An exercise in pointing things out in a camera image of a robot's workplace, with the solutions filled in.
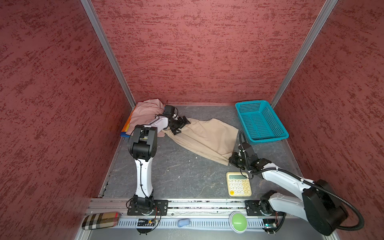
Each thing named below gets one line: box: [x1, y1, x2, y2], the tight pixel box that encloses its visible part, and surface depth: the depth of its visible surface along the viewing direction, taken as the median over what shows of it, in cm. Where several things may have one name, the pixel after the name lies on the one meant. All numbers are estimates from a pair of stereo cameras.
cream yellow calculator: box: [226, 171, 252, 197], surface depth 81 cm
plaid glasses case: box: [82, 212, 120, 230], surface depth 70 cm
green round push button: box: [229, 211, 248, 234], surface depth 71 cm
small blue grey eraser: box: [177, 218, 191, 227], surface depth 71 cm
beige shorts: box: [162, 117, 239, 166], surface depth 102 cm
